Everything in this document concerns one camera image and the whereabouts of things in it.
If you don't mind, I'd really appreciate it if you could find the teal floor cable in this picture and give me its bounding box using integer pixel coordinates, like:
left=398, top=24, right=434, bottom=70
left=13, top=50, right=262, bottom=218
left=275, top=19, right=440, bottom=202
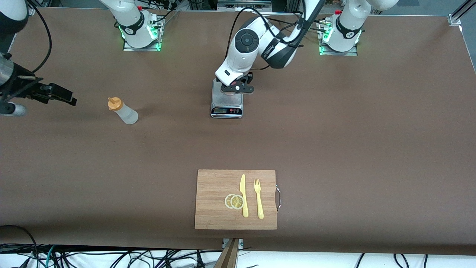
left=45, top=245, right=57, bottom=268

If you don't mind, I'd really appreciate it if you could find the yellow plastic fork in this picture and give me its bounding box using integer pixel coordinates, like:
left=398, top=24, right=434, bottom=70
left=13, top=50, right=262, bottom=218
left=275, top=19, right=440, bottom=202
left=254, top=179, right=264, bottom=220

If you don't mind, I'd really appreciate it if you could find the translucent squeeze bottle orange cap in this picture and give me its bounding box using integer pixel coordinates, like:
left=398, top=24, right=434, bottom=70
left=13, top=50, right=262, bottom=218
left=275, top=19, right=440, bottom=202
left=108, top=97, right=139, bottom=125

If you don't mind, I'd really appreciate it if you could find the black looped floor cable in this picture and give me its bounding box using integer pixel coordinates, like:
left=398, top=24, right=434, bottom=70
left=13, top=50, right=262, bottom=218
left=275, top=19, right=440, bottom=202
left=0, top=225, right=39, bottom=268

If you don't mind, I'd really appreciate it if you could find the wooden post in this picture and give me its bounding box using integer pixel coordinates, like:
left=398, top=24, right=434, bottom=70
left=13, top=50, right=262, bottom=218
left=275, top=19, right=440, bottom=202
left=213, top=238, right=240, bottom=268

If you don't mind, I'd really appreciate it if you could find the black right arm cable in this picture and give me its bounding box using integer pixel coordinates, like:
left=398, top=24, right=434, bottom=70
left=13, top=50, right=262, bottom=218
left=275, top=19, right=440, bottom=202
left=26, top=0, right=52, bottom=74

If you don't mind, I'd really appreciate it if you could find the yellow plastic knife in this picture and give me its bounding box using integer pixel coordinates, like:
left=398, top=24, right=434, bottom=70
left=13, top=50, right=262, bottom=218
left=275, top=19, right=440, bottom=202
left=239, top=174, right=249, bottom=218

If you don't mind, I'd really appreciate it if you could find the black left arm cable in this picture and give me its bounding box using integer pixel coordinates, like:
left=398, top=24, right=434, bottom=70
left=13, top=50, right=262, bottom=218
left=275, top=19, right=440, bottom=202
left=224, top=7, right=303, bottom=71

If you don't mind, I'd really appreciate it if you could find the aluminium frame corner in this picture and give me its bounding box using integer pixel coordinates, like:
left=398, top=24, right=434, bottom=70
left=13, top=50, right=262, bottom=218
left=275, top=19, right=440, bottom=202
left=448, top=0, right=476, bottom=26

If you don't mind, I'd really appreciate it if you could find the silver digital kitchen scale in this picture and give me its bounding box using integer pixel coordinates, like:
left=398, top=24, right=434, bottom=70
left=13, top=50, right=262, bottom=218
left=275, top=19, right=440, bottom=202
left=210, top=77, right=244, bottom=119

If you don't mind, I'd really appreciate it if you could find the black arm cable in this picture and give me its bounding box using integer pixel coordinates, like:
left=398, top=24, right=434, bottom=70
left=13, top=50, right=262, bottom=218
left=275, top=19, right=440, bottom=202
left=224, top=7, right=303, bottom=71
left=26, top=0, right=52, bottom=74

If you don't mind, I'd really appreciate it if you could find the wooden cutting board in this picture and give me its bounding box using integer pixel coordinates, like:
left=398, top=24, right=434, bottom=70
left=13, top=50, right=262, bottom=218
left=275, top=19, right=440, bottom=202
left=194, top=169, right=282, bottom=230

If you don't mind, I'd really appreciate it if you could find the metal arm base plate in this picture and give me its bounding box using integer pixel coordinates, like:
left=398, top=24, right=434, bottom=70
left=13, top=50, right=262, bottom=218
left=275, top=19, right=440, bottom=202
left=319, top=17, right=358, bottom=57
left=123, top=13, right=163, bottom=52

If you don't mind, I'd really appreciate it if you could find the small metal bracket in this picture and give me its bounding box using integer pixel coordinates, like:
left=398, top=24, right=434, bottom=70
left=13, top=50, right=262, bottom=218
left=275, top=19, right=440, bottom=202
left=222, top=238, right=244, bottom=251

